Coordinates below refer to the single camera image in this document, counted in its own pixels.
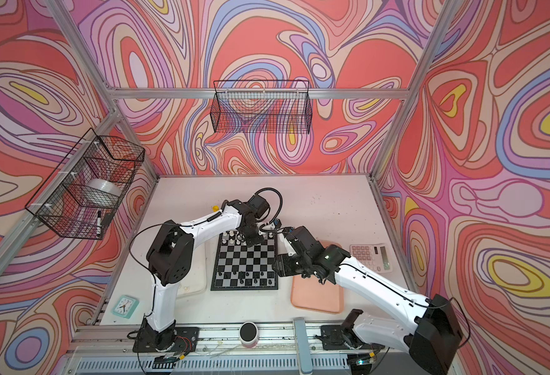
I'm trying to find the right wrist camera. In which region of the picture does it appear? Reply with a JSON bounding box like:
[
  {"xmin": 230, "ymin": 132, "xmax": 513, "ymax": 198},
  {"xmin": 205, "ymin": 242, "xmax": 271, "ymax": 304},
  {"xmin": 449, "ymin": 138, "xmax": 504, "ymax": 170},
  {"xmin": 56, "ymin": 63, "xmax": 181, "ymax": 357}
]
[{"xmin": 277, "ymin": 233, "xmax": 296, "ymax": 256}]

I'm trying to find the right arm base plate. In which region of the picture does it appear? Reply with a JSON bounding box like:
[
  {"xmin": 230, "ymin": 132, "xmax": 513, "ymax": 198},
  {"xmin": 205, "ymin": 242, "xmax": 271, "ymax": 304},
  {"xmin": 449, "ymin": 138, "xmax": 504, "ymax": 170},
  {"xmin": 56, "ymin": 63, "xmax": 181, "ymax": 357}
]
[{"xmin": 315, "ymin": 309, "xmax": 384, "ymax": 353}]

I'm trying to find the pink plastic tray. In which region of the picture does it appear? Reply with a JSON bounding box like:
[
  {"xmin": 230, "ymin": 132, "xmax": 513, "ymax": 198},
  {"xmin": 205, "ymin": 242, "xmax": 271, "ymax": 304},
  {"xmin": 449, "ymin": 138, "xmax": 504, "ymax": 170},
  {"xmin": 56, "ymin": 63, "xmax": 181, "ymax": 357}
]
[{"xmin": 290, "ymin": 240, "xmax": 346, "ymax": 315}]

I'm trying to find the black wire basket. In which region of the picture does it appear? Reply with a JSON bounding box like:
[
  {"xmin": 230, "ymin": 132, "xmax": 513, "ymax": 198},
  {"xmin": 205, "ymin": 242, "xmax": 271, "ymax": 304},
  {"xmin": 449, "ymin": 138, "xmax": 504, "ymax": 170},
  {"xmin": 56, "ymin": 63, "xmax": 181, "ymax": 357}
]
[
  {"xmin": 210, "ymin": 79, "xmax": 312, "ymax": 134},
  {"xmin": 25, "ymin": 130, "xmax": 145, "ymax": 240}
]

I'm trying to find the pink white calculator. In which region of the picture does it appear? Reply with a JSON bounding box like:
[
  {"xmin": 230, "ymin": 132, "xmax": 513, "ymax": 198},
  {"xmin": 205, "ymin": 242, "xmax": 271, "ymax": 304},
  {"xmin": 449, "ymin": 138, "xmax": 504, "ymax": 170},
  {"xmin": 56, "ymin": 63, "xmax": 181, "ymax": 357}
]
[{"xmin": 350, "ymin": 245, "xmax": 393, "ymax": 273}]

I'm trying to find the black wire basket back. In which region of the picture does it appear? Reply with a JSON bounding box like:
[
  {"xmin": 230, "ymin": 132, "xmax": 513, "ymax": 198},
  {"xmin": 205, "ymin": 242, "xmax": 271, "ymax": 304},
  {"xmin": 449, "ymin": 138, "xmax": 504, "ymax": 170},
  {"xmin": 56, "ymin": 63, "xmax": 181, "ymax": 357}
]
[{"xmin": 210, "ymin": 79, "xmax": 312, "ymax": 134}]

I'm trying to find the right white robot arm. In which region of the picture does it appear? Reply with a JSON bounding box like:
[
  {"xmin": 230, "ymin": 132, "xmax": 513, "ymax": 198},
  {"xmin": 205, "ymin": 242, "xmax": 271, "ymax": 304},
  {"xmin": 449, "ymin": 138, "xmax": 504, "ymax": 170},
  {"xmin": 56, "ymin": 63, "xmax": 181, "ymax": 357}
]
[{"xmin": 273, "ymin": 227, "xmax": 464, "ymax": 374}]

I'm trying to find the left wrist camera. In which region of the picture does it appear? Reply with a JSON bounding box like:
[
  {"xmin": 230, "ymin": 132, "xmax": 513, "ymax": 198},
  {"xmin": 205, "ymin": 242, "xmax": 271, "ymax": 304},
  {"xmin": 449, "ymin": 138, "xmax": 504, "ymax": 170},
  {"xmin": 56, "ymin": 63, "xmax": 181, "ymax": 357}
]
[{"xmin": 271, "ymin": 219, "xmax": 282, "ymax": 230}]

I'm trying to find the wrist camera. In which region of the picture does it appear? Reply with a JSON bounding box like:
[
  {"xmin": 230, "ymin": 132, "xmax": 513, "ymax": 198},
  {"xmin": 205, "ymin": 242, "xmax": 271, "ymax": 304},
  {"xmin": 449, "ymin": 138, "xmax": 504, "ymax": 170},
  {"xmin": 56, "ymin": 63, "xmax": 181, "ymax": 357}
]
[
  {"xmin": 277, "ymin": 233, "xmax": 296, "ymax": 256},
  {"xmin": 271, "ymin": 219, "xmax": 282, "ymax": 230}
]

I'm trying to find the black white chess board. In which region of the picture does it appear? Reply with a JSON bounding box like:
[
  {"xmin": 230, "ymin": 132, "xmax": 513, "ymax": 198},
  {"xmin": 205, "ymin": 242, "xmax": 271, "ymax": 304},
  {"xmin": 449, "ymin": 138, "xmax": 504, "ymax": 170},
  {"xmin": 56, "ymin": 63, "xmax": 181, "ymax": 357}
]
[{"xmin": 211, "ymin": 231, "xmax": 279, "ymax": 292}]

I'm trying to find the clear tape roll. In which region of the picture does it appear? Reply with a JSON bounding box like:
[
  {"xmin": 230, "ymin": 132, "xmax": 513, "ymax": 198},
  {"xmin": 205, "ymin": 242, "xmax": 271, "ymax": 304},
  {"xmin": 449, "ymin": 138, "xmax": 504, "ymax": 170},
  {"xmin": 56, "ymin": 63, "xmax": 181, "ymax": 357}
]
[{"xmin": 87, "ymin": 178, "xmax": 122, "ymax": 196}]

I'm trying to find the black pink round speaker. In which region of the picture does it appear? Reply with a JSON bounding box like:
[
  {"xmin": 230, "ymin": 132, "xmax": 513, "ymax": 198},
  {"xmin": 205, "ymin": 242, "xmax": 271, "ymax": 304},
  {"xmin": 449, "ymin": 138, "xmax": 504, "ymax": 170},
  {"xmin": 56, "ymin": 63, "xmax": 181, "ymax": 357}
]
[{"xmin": 239, "ymin": 322, "xmax": 259, "ymax": 348}]

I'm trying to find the grey blue rail bracket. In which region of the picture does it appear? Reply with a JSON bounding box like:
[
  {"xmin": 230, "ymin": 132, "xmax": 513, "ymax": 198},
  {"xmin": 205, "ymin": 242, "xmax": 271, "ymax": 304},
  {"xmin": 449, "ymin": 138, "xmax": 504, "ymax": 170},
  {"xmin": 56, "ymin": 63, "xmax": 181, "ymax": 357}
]
[{"xmin": 293, "ymin": 317, "xmax": 313, "ymax": 375}]

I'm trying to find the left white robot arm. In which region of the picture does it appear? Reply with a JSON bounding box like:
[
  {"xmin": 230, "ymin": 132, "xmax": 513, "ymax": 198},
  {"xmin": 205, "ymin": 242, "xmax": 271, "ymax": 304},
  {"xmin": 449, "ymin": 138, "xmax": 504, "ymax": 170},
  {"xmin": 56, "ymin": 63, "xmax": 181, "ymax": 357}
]
[{"xmin": 137, "ymin": 194, "xmax": 270, "ymax": 351}]

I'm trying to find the black marker pen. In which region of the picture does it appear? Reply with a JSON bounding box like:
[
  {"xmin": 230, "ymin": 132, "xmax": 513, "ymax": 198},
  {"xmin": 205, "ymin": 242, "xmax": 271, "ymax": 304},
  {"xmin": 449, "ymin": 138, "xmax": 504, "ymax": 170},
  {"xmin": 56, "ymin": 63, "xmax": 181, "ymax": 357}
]
[{"xmin": 96, "ymin": 210, "xmax": 102, "ymax": 238}]

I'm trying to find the black wire basket left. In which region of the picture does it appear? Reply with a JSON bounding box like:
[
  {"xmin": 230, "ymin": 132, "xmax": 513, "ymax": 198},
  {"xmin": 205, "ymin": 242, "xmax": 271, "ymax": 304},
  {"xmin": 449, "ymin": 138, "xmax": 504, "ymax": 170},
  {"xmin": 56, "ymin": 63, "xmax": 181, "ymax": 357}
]
[{"xmin": 25, "ymin": 130, "xmax": 145, "ymax": 240}]

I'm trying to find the teal alarm clock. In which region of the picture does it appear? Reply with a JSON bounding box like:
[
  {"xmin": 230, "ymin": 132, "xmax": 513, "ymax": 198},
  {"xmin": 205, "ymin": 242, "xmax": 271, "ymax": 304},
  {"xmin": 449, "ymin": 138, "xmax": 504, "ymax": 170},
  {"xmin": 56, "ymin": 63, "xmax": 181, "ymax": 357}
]
[{"xmin": 112, "ymin": 295, "xmax": 139, "ymax": 319}]

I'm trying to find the white plastic tray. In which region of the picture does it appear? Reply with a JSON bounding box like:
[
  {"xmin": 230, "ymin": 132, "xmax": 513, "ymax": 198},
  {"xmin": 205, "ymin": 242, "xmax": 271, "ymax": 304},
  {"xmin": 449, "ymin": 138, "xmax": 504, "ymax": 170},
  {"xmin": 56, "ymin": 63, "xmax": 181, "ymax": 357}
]
[{"xmin": 177, "ymin": 244, "xmax": 208, "ymax": 298}]

